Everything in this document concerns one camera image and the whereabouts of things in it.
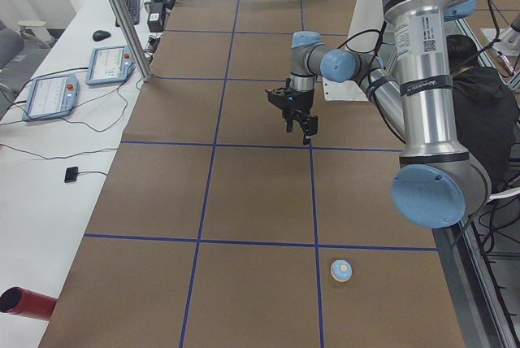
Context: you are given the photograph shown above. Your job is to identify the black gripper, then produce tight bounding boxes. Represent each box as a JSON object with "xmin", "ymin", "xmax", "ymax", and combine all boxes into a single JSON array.
[{"xmin": 266, "ymin": 88, "xmax": 318, "ymax": 145}]

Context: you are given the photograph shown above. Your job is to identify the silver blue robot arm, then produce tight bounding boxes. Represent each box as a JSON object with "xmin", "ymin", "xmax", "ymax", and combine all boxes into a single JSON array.
[
  {"xmin": 266, "ymin": 31, "xmax": 405, "ymax": 146},
  {"xmin": 381, "ymin": 0, "xmax": 491, "ymax": 228}
]

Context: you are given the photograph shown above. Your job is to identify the blue teach pendant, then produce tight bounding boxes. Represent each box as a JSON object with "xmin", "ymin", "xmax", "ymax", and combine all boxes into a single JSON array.
[
  {"xmin": 22, "ymin": 74, "xmax": 79, "ymax": 122},
  {"xmin": 85, "ymin": 46, "xmax": 135, "ymax": 86}
]

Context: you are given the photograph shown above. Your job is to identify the near blue teach pendant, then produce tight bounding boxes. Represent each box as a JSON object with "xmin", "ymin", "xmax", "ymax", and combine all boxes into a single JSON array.
[{"xmin": 22, "ymin": 74, "xmax": 79, "ymax": 122}]

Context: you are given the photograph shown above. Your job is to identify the red cylinder tube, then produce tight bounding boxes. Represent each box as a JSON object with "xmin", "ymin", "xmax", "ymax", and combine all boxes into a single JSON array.
[{"xmin": 1, "ymin": 287, "xmax": 57, "ymax": 321}]

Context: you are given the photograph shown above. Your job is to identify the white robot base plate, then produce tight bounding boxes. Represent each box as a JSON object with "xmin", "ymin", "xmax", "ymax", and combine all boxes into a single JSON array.
[{"xmin": 323, "ymin": 78, "xmax": 368, "ymax": 102}]

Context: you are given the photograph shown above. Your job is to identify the aluminium frame post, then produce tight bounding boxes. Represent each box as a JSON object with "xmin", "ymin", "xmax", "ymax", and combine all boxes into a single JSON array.
[{"xmin": 108, "ymin": 0, "xmax": 152, "ymax": 82}]

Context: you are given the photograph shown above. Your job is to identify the small black square device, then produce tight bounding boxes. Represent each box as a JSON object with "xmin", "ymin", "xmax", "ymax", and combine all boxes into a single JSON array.
[{"xmin": 64, "ymin": 166, "xmax": 79, "ymax": 184}]

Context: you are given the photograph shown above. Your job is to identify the far blue teach pendant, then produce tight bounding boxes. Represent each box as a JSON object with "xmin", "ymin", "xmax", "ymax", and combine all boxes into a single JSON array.
[{"xmin": 85, "ymin": 46, "xmax": 135, "ymax": 86}]

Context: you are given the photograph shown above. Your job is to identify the blue cream call bell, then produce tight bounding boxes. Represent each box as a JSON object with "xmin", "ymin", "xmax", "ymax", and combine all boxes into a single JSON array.
[{"xmin": 330, "ymin": 259, "xmax": 353, "ymax": 283}]

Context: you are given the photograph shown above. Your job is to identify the black box with label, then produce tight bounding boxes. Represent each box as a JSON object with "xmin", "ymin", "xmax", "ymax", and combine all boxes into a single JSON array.
[{"xmin": 147, "ymin": 2, "xmax": 166, "ymax": 33}]

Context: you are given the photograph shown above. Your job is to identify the black keyboard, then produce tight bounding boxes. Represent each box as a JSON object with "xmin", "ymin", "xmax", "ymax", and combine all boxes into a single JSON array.
[{"xmin": 124, "ymin": 0, "xmax": 141, "ymax": 25}]

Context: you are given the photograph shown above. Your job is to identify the black computer mouse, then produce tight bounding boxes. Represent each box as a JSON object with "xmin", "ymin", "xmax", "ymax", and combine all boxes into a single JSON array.
[{"xmin": 92, "ymin": 30, "xmax": 111, "ymax": 42}]

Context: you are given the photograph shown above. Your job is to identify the person in black hoodie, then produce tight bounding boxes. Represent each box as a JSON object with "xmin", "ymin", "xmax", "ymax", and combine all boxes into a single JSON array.
[{"xmin": 446, "ymin": 34, "xmax": 519, "ymax": 193}]

